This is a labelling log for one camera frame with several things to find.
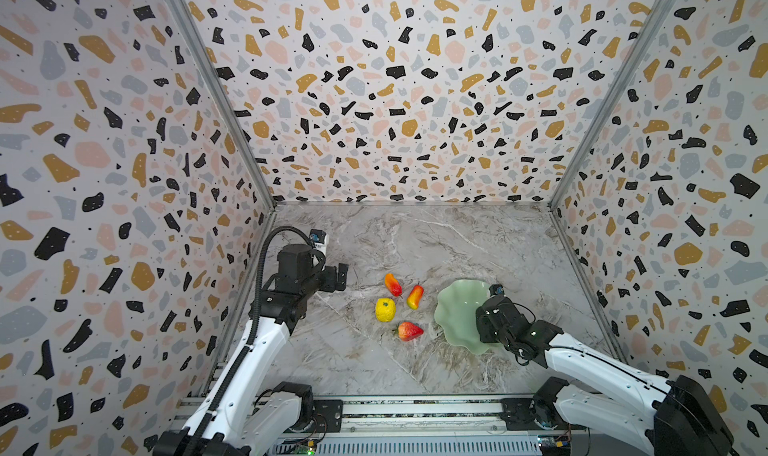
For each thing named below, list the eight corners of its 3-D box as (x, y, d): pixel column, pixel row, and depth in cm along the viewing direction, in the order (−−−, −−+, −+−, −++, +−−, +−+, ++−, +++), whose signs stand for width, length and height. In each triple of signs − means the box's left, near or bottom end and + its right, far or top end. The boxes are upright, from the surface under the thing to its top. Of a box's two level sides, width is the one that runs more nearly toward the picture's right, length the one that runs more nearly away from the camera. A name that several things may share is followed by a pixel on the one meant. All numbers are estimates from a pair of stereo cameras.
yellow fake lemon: (375, 322, 91) (374, 314, 87) (376, 305, 95) (375, 297, 91) (396, 322, 92) (396, 314, 87) (396, 306, 95) (396, 297, 91)
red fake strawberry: (397, 340, 88) (397, 335, 85) (397, 327, 91) (397, 321, 87) (422, 340, 88) (423, 335, 85) (422, 327, 91) (423, 321, 87)
